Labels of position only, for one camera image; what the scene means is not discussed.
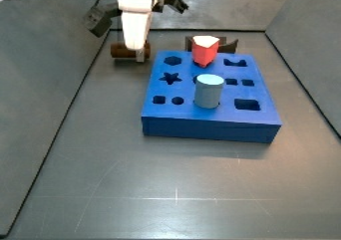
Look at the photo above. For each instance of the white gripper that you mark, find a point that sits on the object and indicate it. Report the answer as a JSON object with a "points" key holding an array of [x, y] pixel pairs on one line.
{"points": [[137, 17]]}

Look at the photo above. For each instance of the brown cylinder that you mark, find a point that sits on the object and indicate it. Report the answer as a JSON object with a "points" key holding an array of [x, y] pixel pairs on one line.
{"points": [[120, 51]]}

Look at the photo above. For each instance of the red house-shaped peg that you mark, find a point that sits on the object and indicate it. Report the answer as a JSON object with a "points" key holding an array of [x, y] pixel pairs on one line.
{"points": [[204, 49]]}

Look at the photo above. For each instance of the light blue cylinder peg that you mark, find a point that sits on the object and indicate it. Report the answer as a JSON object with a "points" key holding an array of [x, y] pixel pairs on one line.
{"points": [[208, 90]]}

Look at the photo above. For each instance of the black curved holder stand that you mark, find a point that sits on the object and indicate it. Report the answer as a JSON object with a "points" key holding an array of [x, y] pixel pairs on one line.
{"points": [[225, 47]]}

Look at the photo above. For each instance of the blue shape sorter block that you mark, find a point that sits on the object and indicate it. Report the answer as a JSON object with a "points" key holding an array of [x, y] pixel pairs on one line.
{"points": [[246, 117]]}

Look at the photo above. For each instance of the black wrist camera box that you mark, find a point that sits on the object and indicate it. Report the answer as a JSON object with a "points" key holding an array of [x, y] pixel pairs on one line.
{"points": [[98, 18]]}

